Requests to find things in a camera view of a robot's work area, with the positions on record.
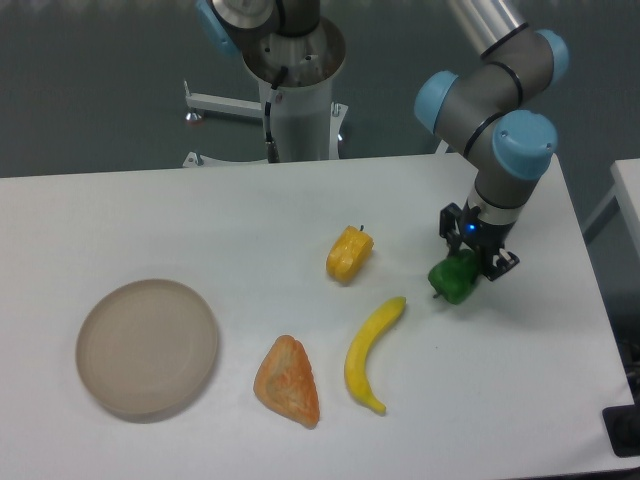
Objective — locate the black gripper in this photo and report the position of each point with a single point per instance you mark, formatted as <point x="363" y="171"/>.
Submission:
<point x="482" y="227"/>

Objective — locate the green toy pepper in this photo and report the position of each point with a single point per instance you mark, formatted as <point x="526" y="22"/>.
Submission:
<point x="454" y="277"/>

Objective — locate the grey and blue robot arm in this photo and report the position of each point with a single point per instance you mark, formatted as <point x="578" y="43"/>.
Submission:
<point x="480" y="116"/>

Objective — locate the yellow toy pepper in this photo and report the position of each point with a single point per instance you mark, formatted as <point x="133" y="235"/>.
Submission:
<point x="348" y="254"/>

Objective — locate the white side table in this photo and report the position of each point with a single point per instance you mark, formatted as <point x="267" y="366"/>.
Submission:
<point x="622" y="197"/>

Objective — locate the yellow toy banana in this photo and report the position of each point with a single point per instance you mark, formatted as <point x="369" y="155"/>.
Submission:
<point x="371" y="331"/>

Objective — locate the black device at table edge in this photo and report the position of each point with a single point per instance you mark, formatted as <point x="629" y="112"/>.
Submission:
<point x="622" y="426"/>

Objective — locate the orange toy bread slice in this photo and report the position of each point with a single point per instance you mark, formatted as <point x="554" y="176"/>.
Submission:
<point x="285" y="383"/>

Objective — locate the beige round plate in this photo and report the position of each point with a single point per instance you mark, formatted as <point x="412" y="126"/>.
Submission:
<point x="147" y="350"/>

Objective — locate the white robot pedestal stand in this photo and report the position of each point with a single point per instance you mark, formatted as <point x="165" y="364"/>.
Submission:
<point x="300" y="119"/>

